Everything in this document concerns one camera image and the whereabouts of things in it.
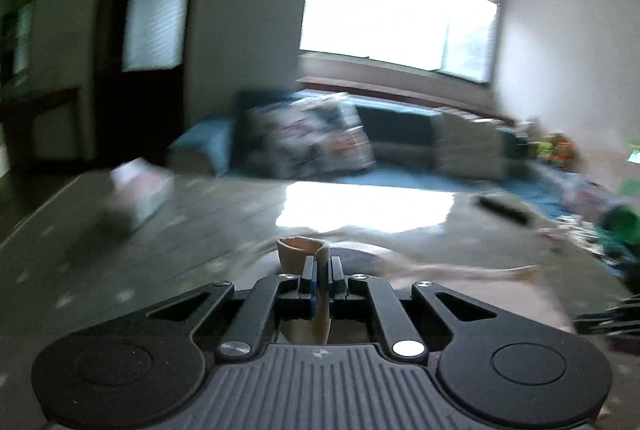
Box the green plastic cup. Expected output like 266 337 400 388
602 205 640 246

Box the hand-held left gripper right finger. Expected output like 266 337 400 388
318 255 501 363

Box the round dark table hotplate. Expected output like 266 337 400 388
327 246 398 282

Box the yellow green plush toy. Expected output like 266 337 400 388
536 137 558 164

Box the blue sofa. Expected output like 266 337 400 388
167 88 566 221

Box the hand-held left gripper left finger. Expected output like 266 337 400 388
145 255 318 363

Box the orange plush toy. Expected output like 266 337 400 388
552 135 581 168

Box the plain beige pillow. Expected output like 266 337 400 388
432 107 508 178

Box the clear plastic container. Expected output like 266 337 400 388
560 173 613 216

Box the dark framed glass panel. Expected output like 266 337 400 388
0 0 43 101

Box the dark door with frosted glass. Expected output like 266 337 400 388
95 0 206 171

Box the butterfly print pillow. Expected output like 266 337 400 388
247 93 376 178

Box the white tissue box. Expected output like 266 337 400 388
100 157 176 231

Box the cream long-sleeved garment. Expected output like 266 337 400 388
250 230 576 346

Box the dark wooden chair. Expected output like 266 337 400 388
0 85 83 171

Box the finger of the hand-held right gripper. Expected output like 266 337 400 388
572 295 640 340

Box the black remote control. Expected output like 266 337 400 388
477 193 533 226

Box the green framed window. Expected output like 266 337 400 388
299 0 501 86

